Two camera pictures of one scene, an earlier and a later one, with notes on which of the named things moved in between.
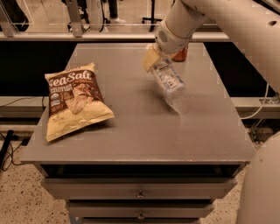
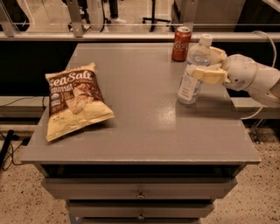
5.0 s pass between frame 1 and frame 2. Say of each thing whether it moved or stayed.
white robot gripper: moved
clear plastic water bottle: moved
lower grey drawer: stayed
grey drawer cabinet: stayed
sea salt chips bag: stayed
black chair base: stayed
